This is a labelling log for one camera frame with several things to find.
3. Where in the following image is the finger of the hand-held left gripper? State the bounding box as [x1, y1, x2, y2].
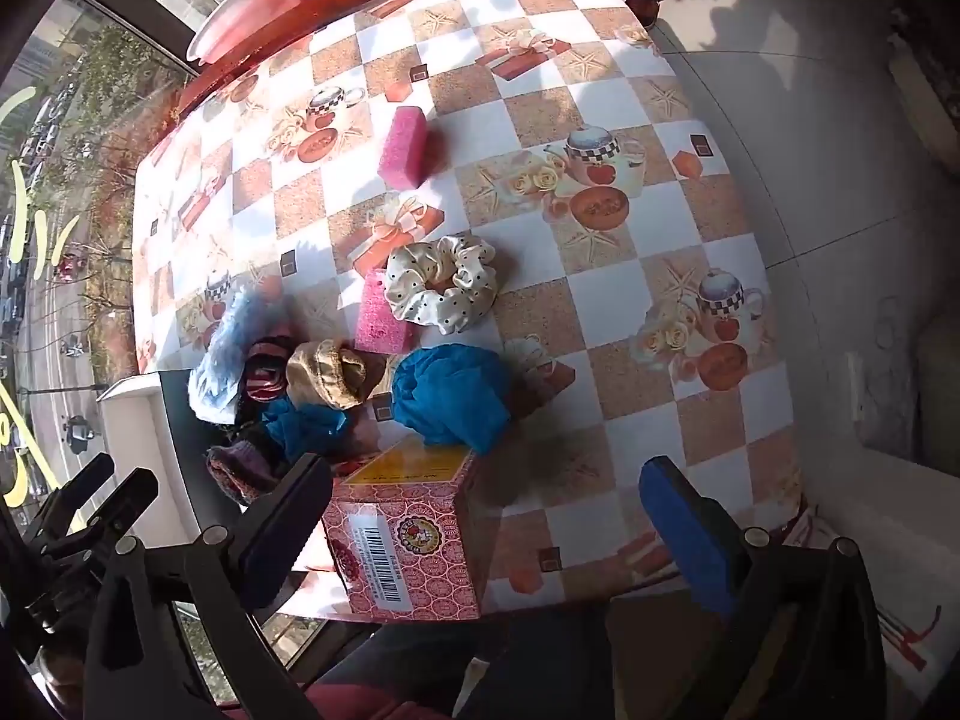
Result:
[26, 452, 117, 541]
[45, 467, 160, 578]

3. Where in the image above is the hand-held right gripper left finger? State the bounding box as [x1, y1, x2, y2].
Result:
[82, 452, 335, 720]

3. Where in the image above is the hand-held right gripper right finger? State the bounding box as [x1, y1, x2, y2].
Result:
[639, 456, 890, 720]

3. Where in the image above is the grey box with white inside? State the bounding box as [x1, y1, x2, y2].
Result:
[97, 367, 248, 533]

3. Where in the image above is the dark striped knit scrunchie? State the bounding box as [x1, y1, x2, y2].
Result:
[238, 337, 297, 402]

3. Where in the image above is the tan knit scrunchie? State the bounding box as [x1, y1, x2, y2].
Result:
[286, 340, 387, 412]

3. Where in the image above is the blue plastic shoe cover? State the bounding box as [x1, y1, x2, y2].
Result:
[391, 345, 515, 455]
[262, 397, 353, 458]

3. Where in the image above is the pink foam sponge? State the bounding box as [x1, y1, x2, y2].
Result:
[377, 106, 428, 191]
[354, 270, 421, 355]

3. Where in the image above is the cream polka-dot scrunchie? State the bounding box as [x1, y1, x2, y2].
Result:
[384, 235, 500, 336]

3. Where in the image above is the red patterned cardboard box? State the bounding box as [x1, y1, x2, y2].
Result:
[321, 444, 482, 622]

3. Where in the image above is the light blue fuzzy cloth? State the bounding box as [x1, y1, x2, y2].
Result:
[187, 289, 278, 421]

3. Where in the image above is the white cloth with red print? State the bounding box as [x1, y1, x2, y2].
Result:
[787, 510, 946, 691]

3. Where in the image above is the checkered printed tablecloth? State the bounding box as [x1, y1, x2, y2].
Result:
[131, 0, 803, 620]

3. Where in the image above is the pink plastic lid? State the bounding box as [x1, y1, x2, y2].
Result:
[186, 0, 305, 65]

